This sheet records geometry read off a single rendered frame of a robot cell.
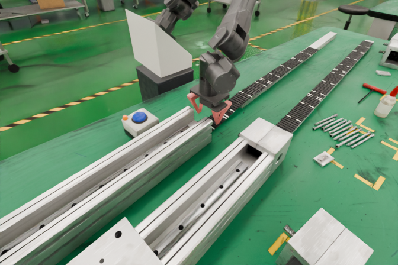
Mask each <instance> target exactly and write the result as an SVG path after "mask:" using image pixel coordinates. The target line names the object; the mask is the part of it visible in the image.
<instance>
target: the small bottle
mask: <svg viewBox="0 0 398 265"><path fill-rule="evenodd" d="M397 94H398V85H397V86H396V87H395V88H394V89H393V90H392V91H391V92H390V94H389V95H387V96H385V97H383V98H382V100H381V101H380V103H379V105H378V106H377V107H376V109H375V111H374V115H376V116H377V117H380V118H385V117H386V116H387V115H388V113H389V112H390V111H391V109H392V107H394V105H395V103H396V95H397Z"/></svg>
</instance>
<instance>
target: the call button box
mask: <svg viewBox="0 0 398 265"><path fill-rule="evenodd" d="M136 112H144V113H145V114H146V119H145V120H144V121H141V122H136V121H134V120H133V118H132V116H133V114H135V113H136ZM136 112H134V113H132V114H130V115H129V116H128V120H126V121H124V120H123V119H122V123H123V127H124V131H125V133H126V134H127V135H128V136H129V137H130V138H131V139H134V138H136V137H138V136H139V135H141V134H143V133H144V132H146V131H147V130H149V129H151V128H152V127H154V126H156V125H158V124H159V119H158V118H157V117H155V116H154V115H152V114H151V113H150V112H148V111H147V110H145V109H144V108H142V109H139V110H138V111H136Z"/></svg>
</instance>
